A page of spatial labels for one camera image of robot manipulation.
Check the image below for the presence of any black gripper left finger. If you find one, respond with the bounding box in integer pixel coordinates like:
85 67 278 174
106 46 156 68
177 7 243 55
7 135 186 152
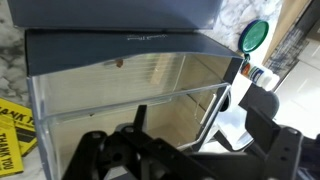
62 105 217 180

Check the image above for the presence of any navy blue box lid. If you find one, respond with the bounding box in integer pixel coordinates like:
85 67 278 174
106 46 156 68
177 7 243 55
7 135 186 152
7 0 223 30

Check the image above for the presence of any green round lid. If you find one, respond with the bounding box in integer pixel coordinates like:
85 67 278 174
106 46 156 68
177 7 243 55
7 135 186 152
238 19 269 54

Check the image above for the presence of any navy blue box base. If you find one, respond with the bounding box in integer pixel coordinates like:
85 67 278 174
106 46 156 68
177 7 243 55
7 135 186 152
24 29 244 180

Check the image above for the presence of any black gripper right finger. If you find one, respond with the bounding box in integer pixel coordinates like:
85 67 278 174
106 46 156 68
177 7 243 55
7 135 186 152
192 87 320 180

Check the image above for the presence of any small white pill bottle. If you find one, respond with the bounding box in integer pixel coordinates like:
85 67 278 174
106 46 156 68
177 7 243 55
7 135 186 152
240 61 280 91

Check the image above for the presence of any clear plastic tray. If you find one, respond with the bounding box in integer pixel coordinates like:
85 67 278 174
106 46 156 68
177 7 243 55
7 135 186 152
29 53 232 180

